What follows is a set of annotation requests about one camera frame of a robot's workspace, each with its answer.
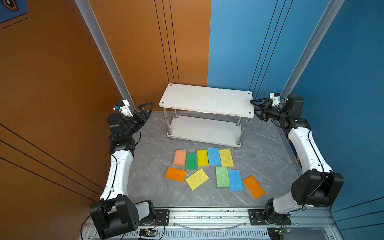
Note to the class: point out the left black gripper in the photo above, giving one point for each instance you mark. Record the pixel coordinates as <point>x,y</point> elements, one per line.
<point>144,113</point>

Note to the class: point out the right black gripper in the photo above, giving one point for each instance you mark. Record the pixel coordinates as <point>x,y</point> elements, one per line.
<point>266,102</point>

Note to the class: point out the pale yellow sponge row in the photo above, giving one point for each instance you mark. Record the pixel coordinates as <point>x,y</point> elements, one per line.
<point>226,158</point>

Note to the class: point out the light green sponge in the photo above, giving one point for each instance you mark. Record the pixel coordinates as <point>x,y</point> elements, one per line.
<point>222,177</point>

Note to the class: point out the blue sponge row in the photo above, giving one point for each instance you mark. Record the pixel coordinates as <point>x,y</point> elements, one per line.
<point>214,157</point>
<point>235,181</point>

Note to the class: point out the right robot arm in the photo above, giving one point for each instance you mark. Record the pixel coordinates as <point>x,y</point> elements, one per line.
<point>318,185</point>

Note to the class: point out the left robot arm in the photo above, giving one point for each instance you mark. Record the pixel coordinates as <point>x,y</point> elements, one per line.
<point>115,214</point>

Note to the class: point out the white two-tier shelf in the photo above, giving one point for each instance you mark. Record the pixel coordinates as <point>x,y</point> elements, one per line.
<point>205,100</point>

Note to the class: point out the pink sponge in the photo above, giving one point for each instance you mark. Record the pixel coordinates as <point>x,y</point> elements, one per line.
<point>180,158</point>

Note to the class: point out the dark green sponge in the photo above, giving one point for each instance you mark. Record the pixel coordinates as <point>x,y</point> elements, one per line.
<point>191,162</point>

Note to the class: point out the orange sponge left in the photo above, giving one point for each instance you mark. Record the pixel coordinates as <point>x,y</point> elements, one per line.
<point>175,174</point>

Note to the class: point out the orange sponge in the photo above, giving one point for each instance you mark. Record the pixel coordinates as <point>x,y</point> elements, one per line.
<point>175,174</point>
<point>253,187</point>

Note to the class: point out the bright yellow sponge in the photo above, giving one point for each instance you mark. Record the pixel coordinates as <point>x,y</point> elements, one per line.
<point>203,160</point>

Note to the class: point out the orange sponge right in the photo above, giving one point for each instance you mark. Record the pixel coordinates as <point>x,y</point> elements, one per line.
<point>253,187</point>

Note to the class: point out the pale yellow sponge tilted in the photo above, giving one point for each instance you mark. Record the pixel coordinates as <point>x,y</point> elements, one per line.
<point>197,179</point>

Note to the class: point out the green circuit board left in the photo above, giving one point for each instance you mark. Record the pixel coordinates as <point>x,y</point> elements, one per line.
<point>147,233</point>

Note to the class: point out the circuit board right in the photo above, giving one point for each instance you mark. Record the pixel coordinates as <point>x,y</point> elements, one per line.
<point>277,233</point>

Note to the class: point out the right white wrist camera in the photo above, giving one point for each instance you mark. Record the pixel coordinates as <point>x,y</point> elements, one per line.
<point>276,100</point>

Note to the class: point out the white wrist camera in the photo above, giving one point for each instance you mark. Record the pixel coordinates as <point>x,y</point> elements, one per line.
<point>276,100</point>
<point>124,108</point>

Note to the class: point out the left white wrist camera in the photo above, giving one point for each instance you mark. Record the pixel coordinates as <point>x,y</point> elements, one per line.
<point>124,108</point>

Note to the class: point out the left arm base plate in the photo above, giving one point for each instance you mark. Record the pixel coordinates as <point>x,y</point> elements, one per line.
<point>162,217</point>

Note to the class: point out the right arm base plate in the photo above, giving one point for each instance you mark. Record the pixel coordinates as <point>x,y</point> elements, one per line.
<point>259,217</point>

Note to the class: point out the aluminium front rail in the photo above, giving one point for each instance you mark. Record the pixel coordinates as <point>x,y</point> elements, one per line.
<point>231,223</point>

